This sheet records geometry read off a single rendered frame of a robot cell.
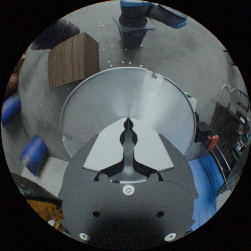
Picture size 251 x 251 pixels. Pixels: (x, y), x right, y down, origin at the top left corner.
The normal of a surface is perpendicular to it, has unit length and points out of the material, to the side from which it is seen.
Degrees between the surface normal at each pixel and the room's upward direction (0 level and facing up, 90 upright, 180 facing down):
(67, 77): 0
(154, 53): 0
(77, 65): 0
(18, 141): 90
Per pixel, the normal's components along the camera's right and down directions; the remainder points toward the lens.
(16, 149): 1.00, 0.00
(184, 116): -0.02, 0.49
